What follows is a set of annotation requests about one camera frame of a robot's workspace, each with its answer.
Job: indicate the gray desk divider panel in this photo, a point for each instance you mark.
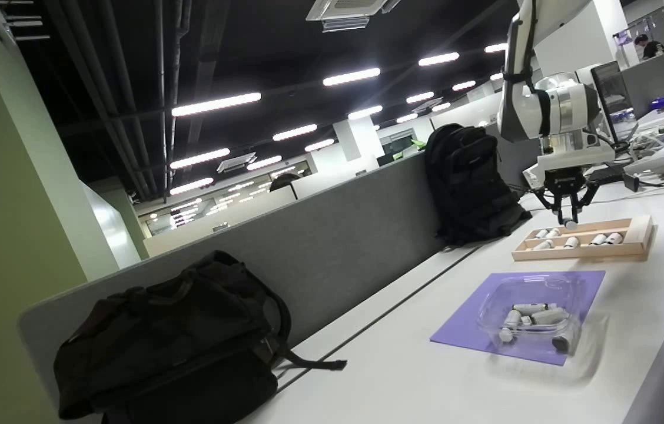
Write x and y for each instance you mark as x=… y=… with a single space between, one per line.
x=333 y=251

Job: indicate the ceiling air conditioner unit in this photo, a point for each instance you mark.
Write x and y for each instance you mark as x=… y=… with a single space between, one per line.
x=347 y=10

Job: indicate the black laptop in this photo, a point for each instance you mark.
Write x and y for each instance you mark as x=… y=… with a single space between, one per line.
x=608 y=98

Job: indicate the wooden tray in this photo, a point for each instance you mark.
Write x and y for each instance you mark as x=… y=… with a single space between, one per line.
x=582 y=252

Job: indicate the black backpack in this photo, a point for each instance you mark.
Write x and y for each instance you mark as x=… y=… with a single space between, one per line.
x=470 y=184
x=176 y=344

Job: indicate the clear plastic container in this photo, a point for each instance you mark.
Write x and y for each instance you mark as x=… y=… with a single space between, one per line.
x=576 y=298

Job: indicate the gray monitor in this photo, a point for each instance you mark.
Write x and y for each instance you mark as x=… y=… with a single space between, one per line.
x=650 y=83

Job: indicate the purple mat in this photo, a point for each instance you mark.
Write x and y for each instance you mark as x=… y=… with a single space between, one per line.
x=464 y=321

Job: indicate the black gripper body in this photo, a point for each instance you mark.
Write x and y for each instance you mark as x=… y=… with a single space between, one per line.
x=569 y=183

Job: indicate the ceiling strip light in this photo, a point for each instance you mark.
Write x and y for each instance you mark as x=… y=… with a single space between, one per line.
x=353 y=77
x=191 y=187
x=440 y=60
x=295 y=132
x=216 y=104
x=202 y=159

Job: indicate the white desk device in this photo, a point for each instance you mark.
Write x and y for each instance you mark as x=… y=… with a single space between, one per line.
x=663 y=157

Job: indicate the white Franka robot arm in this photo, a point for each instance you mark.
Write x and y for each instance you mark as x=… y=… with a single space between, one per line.
x=560 y=110

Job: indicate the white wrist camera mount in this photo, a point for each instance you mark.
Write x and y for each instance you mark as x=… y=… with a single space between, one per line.
x=536 y=171

